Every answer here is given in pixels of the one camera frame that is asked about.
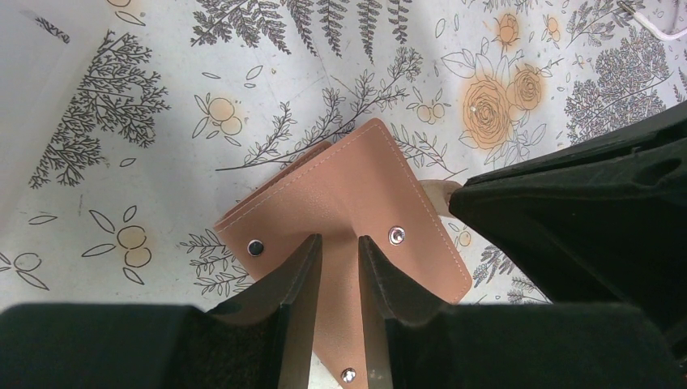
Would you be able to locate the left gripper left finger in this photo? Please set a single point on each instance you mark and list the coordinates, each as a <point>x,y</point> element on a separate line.
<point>260,338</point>

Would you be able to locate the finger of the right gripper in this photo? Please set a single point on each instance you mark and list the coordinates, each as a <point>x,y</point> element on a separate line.
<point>600,221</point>

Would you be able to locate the white plastic card box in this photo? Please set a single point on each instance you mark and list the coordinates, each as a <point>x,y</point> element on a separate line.
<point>45,47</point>

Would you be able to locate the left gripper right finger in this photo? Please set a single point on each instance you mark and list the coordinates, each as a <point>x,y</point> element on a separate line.
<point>414,339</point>

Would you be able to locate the tan leather card holder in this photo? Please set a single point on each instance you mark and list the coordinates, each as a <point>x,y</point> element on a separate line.
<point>360,186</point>

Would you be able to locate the floral table mat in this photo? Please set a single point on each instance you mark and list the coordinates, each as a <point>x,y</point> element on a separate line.
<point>188,107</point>

